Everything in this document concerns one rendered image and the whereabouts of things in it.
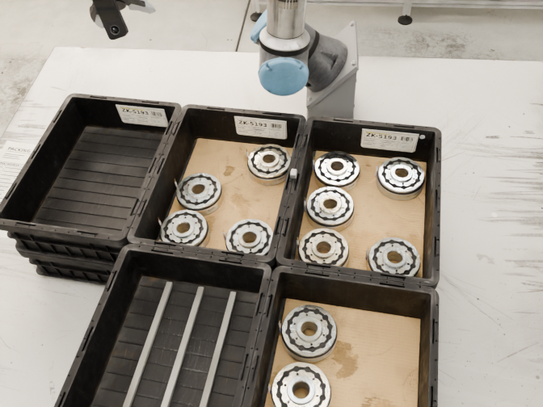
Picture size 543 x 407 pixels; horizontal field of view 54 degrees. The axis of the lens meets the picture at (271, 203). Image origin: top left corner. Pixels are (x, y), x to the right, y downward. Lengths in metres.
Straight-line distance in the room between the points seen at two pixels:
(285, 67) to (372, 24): 1.94
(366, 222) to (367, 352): 0.29
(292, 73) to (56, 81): 0.90
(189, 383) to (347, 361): 0.29
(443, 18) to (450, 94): 1.60
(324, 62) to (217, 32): 1.78
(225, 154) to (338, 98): 0.36
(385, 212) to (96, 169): 0.70
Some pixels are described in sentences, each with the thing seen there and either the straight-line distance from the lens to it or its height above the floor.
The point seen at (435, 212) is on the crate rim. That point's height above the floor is 0.93.
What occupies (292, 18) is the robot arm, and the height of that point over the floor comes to 1.11.
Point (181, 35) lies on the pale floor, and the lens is 3.17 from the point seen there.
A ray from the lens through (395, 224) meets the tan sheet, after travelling 1.18.
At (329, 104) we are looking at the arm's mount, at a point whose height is 0.79.
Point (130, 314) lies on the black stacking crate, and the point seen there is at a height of 0.83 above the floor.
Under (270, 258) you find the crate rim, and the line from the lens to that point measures 1.00.
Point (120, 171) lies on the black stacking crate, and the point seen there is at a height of 0.83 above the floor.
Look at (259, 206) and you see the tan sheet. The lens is 1.20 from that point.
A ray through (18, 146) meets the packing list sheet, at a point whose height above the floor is 0.70.
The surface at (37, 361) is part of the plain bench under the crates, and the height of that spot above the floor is 0.70.
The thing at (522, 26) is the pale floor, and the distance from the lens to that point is 3.29.
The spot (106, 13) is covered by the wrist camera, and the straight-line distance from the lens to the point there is 1.35.
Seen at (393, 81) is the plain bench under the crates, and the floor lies 0.70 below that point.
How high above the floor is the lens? 1.79
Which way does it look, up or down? 53 degrees down
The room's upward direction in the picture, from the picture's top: 6 degrees counter-clockwise
